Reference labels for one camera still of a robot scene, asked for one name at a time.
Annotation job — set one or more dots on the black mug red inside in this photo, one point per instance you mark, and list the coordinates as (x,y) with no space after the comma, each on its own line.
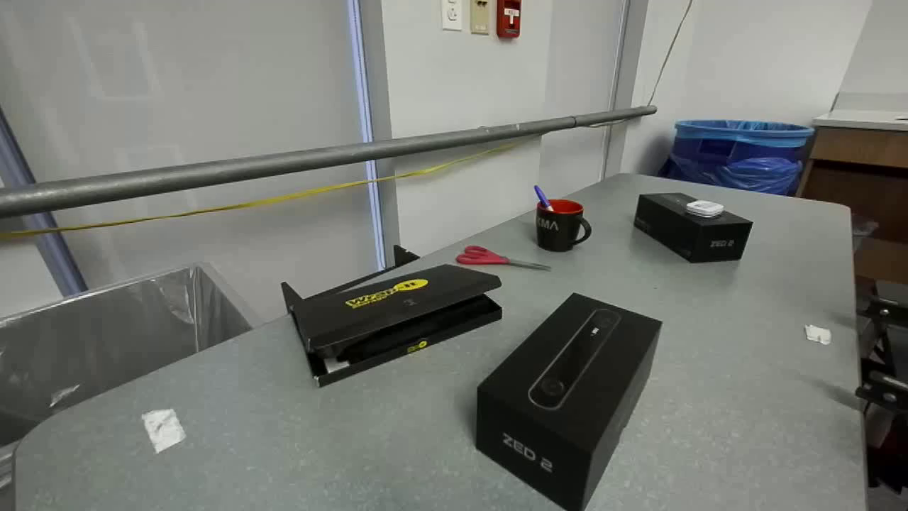
(561,229)

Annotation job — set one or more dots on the black box yellow label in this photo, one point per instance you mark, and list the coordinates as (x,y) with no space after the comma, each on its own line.
(388,312)

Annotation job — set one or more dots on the small white paper scrap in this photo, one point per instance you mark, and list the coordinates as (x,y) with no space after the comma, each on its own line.
(818,334)

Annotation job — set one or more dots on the small black ZED box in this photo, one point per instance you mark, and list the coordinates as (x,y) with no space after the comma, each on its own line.
(692,226)

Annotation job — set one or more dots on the red fire alarm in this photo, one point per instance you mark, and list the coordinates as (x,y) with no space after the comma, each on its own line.
(510,18)

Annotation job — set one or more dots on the grey metal rail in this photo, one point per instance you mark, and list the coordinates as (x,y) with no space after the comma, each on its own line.
(286,163)

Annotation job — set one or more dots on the black metal equipment frame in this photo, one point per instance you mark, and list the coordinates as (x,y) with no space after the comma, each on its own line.
(883,378)

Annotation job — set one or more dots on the white light switch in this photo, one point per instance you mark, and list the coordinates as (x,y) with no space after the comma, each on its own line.
(453,11)

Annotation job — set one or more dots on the blue marker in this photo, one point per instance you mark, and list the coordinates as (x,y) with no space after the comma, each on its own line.
(541,196)

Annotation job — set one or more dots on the large black ZED box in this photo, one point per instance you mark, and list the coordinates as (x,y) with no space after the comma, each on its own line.
(568,392)

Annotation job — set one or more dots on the grey lined trash bin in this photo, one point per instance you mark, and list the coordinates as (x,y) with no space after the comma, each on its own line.
(103,341)

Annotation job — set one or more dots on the beige wall plate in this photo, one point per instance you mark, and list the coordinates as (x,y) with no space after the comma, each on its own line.
(480,14)

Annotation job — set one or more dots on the blue lined trash bin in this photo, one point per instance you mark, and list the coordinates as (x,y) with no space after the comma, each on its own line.
(739,156)

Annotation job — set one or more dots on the white paper label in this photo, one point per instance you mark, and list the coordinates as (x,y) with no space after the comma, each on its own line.
(164,429)

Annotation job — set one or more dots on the small white case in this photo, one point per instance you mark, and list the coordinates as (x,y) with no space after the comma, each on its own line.
(706,209)

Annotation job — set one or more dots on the wooden cabinet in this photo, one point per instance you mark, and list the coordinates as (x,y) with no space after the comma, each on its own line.
(861,179)

